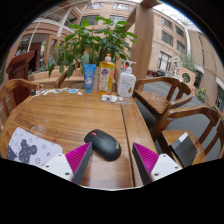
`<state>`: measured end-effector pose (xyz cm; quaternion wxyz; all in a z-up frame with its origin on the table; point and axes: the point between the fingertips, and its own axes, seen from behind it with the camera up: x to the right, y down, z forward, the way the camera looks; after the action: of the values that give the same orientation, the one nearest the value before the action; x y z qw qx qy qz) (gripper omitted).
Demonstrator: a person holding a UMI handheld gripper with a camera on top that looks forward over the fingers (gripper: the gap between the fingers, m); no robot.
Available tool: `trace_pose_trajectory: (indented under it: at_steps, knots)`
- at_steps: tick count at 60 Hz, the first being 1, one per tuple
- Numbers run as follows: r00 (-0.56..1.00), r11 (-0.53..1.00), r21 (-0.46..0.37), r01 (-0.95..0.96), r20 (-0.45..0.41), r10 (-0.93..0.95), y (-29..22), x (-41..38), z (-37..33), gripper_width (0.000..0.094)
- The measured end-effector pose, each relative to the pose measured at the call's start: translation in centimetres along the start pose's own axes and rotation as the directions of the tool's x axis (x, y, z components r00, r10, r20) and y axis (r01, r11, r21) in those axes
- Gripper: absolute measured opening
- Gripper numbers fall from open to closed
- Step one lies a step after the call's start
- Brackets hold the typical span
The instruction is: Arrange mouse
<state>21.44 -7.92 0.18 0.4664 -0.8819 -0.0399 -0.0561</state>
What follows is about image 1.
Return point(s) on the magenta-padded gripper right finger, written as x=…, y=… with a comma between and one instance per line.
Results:
x=161, y=165

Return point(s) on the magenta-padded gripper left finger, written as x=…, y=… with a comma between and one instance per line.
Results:
x=63, y=165

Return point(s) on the black computer mouse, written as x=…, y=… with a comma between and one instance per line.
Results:
x=104, y=144

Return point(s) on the grey white bear-print mouse pad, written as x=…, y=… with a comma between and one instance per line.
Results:
x=28, y=146

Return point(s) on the black flat box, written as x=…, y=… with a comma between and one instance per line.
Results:
x=184, y=150

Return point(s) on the wooden armchair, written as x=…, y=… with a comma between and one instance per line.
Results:
x=156, y=101
x=203, y=115
x=63, y=78
x=13, y=86

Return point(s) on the small black key fob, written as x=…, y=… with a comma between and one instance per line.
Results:
x=33, y=93

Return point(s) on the small white packets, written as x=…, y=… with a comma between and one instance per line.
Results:
x=109, y=98

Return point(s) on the white pump bottle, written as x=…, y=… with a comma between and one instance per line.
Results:
x=126, y=83

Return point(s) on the blue squeeze tube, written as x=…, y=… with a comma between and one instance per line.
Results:
x=89, y=78

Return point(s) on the yellow dish soap bottle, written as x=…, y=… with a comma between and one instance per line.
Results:
x=106, y=76

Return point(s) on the white sculpture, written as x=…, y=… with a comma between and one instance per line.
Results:
x=177, y=65

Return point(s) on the dark red wooden lectern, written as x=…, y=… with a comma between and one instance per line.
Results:
x=20, y=71

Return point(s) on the green potted plant white pot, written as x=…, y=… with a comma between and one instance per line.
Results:
x=95, y=40

